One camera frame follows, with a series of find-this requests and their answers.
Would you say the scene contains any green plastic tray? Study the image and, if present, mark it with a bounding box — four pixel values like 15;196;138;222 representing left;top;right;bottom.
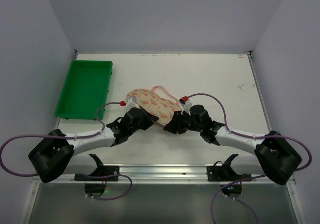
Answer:
55;60;113;120

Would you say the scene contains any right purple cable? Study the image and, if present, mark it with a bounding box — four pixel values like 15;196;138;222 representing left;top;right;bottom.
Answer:
182;92;313;224

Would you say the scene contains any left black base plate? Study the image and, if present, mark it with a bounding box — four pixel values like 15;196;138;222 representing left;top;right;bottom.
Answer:
74;165;120;182

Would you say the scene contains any aluminium mounting rail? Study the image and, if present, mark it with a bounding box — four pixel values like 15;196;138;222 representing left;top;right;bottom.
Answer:
31;162;296;185

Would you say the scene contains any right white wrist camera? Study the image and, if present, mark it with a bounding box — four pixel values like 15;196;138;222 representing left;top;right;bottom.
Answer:
179;96;193;114

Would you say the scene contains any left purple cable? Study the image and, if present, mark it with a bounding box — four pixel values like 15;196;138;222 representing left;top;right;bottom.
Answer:
0;100;126;177

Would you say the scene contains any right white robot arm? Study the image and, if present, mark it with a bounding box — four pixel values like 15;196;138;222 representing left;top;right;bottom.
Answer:
164;105;302;186

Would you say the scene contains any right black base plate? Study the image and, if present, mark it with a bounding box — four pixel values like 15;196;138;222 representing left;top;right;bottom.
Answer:
206;166;252;182

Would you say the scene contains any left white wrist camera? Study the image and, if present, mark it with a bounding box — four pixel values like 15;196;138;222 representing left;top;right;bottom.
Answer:
126;96;139;110

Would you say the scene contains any floral laundry bag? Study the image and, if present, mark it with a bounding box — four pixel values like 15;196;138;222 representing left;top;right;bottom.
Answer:
126;85;183;126

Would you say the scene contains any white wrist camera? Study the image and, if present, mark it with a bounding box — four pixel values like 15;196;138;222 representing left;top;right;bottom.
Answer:
126;96;139;110
179;96;193;114

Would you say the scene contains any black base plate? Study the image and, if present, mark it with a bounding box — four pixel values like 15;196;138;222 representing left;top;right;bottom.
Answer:
74;165;120;182
206;166;252;182

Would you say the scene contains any purple cable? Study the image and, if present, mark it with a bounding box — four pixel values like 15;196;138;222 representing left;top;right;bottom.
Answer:
0;100;126;177
182;92;313;224

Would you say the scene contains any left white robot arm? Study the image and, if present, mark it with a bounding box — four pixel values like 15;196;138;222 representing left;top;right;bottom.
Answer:
28;108;159;183

